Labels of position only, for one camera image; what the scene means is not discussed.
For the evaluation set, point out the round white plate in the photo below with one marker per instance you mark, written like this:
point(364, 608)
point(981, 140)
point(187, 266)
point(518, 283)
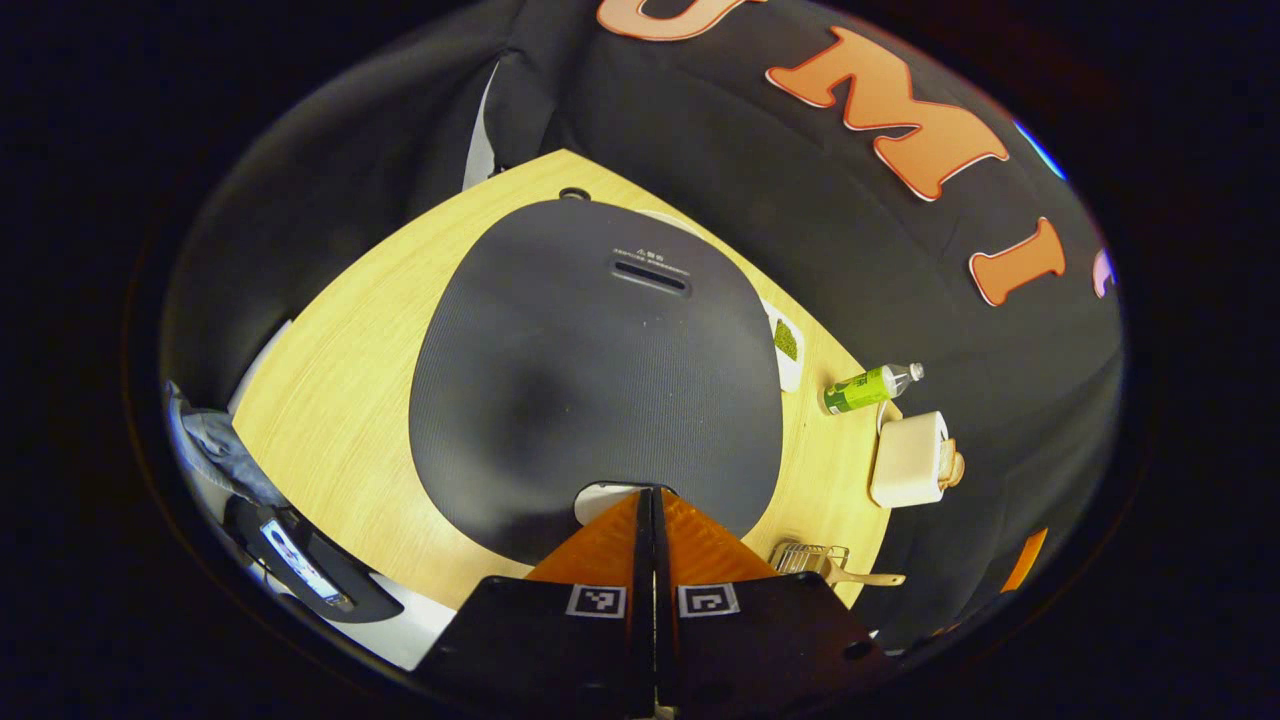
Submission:
point(668, 220)

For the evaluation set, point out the black rice cooker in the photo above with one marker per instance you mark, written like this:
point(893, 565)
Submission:
point(560, 350)

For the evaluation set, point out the black device with screen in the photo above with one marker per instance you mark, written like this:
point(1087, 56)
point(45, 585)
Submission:
point(340, 587)

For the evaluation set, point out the green plastic bottle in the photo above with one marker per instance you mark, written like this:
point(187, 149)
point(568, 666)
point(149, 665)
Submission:
point(865, 390)

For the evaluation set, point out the toast bread slice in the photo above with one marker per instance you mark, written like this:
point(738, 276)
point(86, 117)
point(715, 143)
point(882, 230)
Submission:
point(952, 468)

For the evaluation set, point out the white divided grain dish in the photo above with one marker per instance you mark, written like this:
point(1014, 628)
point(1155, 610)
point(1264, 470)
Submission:
point(787, 345)

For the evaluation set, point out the black table grommet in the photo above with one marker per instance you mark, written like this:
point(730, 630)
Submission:
point(575, 193)

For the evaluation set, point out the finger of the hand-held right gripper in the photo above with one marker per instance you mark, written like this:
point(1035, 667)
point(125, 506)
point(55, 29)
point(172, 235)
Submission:
point(1025, 560)

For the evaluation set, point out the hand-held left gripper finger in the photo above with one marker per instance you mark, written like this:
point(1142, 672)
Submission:
point(645, 600)
point(665, 600)

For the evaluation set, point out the white toaster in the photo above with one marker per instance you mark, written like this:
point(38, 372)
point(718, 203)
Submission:
point(908, 462)

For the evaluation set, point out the person's blue jeans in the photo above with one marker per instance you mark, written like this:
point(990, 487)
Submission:
point(215, 445)

